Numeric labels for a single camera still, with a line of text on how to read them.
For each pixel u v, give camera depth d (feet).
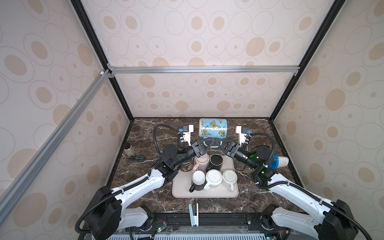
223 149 2.01
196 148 1.91
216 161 2.80
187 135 2.04
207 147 2.01
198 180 2.56
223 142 2.08
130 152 3.09
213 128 1.98
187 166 2.80
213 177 2.65
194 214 2.44
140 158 3.10
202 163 2.70
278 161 2.87
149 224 2.08
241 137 2.02
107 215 1.30
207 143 2.08
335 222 1.28
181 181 2.81
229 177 2.67
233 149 1.94
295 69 2.97
